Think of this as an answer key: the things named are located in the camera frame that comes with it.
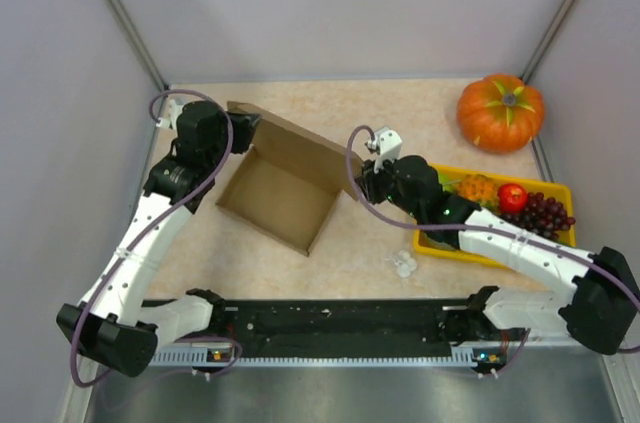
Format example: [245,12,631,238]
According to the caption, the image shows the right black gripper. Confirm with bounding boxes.
[355,151,424,220]

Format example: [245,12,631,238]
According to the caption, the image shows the brown cardboard box sheet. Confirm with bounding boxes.
[216,101,363,256]

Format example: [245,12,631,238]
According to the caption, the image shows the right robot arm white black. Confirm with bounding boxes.
[350,155,639,355]

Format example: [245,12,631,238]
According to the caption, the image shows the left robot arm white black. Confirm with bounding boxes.
[56,99,261,386]

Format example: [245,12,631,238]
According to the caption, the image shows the yellow plastic tray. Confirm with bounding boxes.
[412,164,574,269]

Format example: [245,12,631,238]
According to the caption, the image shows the clear plastic bits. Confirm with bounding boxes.
[391,250,417,279]

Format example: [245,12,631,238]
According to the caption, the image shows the orange flower decoration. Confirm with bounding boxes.
[455,174,500,210]

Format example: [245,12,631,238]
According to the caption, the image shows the red apple upper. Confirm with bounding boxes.
[498,183,529,214]

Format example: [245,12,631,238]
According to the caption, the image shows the orange pumpkin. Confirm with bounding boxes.
[456,73,545,154]

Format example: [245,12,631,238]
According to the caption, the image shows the purple grape bunch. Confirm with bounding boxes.
[498,192,576,241]

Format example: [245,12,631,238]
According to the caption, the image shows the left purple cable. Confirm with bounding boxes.
[69,88,244,389]

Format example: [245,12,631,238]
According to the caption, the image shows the purple cable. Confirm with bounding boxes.
[69,88,244,389]
[345,125,640,377]

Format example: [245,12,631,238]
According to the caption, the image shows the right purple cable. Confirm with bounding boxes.
[345,125,640,377]

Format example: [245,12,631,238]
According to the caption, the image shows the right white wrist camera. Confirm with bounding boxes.
[365,126,403,173]

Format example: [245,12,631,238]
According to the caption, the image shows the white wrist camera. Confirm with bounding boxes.
[155,97,186,131]
[365,126,403,173]

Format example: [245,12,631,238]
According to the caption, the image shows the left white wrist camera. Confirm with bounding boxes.
[155,97,186,131]

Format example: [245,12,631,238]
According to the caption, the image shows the left corner aluminium post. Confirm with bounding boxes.
[104,0,167,91]

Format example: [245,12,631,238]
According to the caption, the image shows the corner aluminium post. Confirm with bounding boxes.
[104,0,167,91]
[520,0,579,84]

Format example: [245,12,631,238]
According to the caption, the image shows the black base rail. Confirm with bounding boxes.
[189,299,525,359]

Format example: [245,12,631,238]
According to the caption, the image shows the aluminium frame beam front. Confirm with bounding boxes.
[79,303,626,369]

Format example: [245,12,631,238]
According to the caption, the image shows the right corner aluminium post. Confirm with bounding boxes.
[520,0,579,84]

